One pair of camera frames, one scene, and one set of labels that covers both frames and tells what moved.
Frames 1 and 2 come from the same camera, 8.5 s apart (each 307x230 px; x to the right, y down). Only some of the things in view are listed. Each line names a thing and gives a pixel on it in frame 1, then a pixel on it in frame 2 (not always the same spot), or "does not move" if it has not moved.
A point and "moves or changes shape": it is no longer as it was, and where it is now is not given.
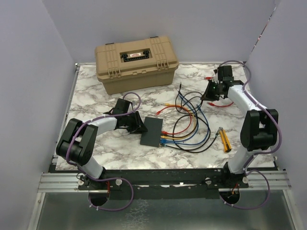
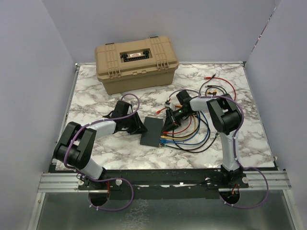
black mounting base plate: x=162 y=184 does not move
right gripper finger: x=209 y=93 → x=170 y=119
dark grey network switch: x=152 y=137 does not move
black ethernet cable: x=182 y=99 moves or changes shape
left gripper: x=138 y=127 does not move
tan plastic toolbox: x=135 y=65 does not move
